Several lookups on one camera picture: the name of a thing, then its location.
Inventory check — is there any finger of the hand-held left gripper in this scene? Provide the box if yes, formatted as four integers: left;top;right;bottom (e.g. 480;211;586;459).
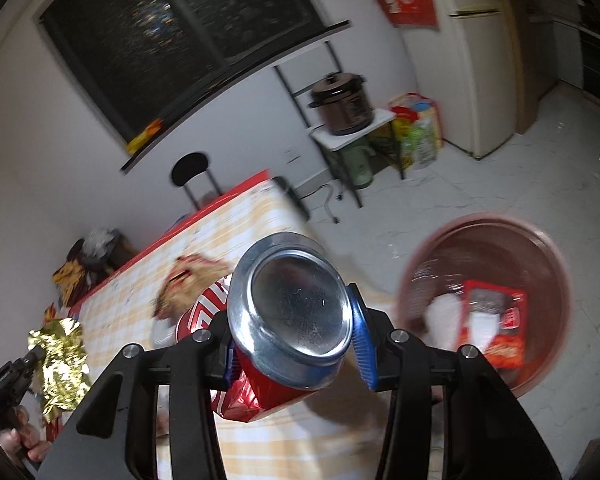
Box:
10;346;48;387

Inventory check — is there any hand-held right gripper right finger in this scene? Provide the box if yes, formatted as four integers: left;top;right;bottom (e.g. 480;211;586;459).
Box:
346;283;562;480

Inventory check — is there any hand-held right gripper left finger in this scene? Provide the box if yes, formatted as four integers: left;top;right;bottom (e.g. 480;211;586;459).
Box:
37;310;242;480

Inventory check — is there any gold foil wrapper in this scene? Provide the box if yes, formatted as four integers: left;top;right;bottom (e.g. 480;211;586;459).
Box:
27;317;92;423

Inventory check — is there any crushed red can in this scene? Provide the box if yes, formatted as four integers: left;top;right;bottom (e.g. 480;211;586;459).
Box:
176;232;354;423

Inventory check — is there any clear plastic packaging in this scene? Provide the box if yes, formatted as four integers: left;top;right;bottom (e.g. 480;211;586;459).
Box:
409;255;463;303

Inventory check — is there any red white snack packet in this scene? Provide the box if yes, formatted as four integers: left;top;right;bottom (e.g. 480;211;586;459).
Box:
455;280;529;372

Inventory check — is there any brown trash bin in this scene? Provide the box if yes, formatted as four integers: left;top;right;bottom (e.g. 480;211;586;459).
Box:
397;212;574;401

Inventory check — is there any person's left hand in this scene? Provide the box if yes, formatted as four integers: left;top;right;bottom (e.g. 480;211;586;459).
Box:
0;406;54;463

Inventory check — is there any clear ribbed plastic cup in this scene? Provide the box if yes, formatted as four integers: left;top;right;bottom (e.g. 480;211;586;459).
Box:
150;317;179;352

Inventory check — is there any yellow printed bag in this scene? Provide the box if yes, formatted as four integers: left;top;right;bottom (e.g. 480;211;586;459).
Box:
52;257;89;307

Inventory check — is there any brown paper bag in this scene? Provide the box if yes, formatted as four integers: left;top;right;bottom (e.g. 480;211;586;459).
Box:
152;254;231;319

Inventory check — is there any crumpled clear plastic bag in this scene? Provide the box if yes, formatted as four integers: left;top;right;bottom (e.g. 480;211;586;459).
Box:
82;229;119;257

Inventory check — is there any checkered tablecloth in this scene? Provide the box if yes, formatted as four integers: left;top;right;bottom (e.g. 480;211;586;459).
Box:
45;170;436;480

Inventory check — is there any green kettle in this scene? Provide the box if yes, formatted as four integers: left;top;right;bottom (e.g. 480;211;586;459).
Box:
341;146;376;190

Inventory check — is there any black round-back chair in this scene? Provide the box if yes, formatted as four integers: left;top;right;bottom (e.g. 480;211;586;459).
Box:
170;152;224;211

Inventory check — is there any colourful shopping bag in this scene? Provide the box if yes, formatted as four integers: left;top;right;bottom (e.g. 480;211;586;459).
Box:
387;92;444;170

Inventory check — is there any small white table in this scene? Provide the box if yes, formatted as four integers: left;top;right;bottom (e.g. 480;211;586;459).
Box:
312;108;397;152

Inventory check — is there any brown rice cooker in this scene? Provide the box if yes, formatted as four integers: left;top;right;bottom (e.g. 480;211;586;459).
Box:
308;73;374;136

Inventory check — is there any yellow orange snack packet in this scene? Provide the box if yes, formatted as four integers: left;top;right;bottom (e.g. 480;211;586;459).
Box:
126;119;164;155

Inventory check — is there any black metal rack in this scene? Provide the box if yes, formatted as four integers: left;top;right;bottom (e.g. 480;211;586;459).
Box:
274;40;367;209

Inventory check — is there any black window sill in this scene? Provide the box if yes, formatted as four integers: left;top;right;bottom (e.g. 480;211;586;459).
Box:
120;20;352;174

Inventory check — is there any cream refrigerator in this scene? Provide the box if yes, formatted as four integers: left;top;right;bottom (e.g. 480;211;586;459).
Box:
417;0;524;160

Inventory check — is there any dark window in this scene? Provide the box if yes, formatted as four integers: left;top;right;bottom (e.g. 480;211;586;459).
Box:
39;0;327;143

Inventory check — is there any grey power cable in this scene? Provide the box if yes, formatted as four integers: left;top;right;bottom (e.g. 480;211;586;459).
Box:
300;182;344;225

